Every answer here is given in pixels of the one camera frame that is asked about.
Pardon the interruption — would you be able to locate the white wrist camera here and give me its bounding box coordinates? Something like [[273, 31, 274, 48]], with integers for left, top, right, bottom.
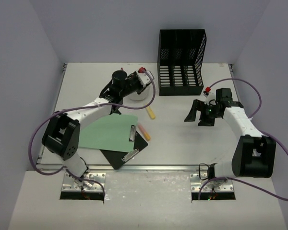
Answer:
[[203, 87, 216, 105], [137, 68, 154, 88]]

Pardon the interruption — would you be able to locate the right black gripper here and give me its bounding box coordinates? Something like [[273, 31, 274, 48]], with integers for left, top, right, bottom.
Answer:
[[185, 99, 220, 127]]

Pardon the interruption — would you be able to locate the yellow highlighter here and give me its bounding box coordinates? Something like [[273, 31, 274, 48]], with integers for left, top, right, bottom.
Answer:
[[146, 106, 156, 119]]

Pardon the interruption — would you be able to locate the black clipboard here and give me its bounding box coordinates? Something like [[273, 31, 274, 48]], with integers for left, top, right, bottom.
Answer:
[[98, 109, 149, 170]]

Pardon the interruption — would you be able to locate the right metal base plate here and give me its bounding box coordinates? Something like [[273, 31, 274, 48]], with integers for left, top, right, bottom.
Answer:
[[189, 173, 234, 193]]

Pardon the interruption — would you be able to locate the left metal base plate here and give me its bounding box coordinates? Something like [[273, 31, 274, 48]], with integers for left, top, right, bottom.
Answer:
[[61, 172, 106, 193]]

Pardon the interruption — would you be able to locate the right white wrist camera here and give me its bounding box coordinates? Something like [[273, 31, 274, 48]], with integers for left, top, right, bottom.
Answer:
[[203, 87, 216, 105]]

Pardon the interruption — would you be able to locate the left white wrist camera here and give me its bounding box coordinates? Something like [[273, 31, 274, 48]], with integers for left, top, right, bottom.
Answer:
[[137, 68, 154, 88]]

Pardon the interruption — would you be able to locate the pale orange highlighter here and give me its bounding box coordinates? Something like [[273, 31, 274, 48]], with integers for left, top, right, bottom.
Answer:
[[137, 123, 151, 141]]

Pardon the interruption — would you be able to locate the green clipboard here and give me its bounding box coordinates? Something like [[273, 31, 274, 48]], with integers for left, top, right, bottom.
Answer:
[[78, 114, 138, 152]]

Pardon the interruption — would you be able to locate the metal base plate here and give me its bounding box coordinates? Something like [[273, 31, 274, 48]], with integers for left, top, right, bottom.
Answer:
[[189, 173, 234, 193], [61, 172, 106, 193]]

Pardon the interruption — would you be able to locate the white round desk organizer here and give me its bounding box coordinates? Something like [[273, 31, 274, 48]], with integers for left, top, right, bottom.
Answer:
[[128, 86, 150, 101]]

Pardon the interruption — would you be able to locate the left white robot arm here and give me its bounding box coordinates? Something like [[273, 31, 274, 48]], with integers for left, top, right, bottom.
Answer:
[[42, 68, 154, 188]]

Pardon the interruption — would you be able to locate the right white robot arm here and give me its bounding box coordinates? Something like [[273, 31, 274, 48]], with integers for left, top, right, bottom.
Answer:
[[184, 88, 276, 188]]

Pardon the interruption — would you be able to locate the black mesh file organizer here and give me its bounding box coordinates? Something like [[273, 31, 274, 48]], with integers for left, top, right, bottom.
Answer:
[[157, 29, 207, 96]]

